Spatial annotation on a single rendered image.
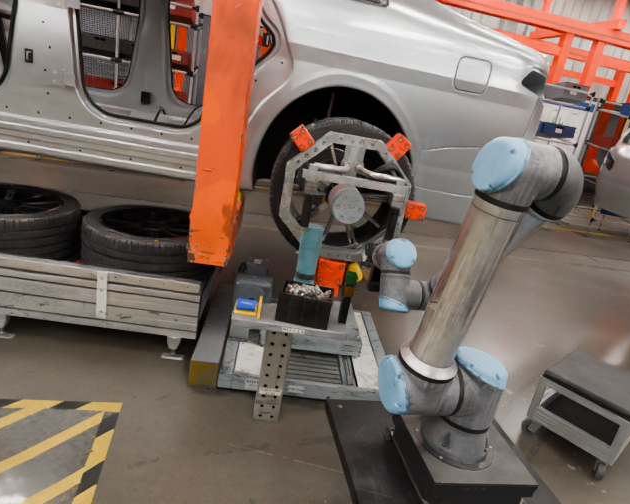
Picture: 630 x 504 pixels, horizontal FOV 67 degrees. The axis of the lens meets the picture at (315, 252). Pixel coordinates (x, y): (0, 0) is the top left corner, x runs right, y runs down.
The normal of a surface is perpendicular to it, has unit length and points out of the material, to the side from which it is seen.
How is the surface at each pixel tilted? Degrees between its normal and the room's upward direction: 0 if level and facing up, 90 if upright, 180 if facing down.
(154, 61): 91
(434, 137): 90
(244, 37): 90
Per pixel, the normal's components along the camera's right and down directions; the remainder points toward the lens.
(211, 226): 0.05, 0.33
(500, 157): -0.91, -0.22
